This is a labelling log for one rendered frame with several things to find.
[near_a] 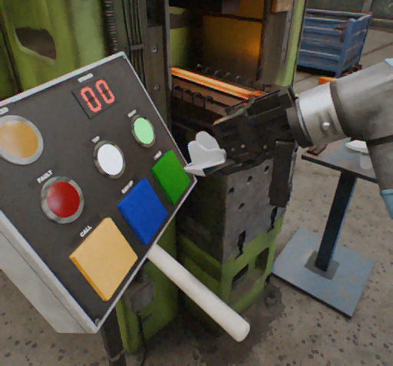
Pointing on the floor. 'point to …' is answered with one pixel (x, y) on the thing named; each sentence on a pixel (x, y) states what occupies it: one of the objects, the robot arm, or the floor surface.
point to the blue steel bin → (332, 40)
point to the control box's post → (113, 339)
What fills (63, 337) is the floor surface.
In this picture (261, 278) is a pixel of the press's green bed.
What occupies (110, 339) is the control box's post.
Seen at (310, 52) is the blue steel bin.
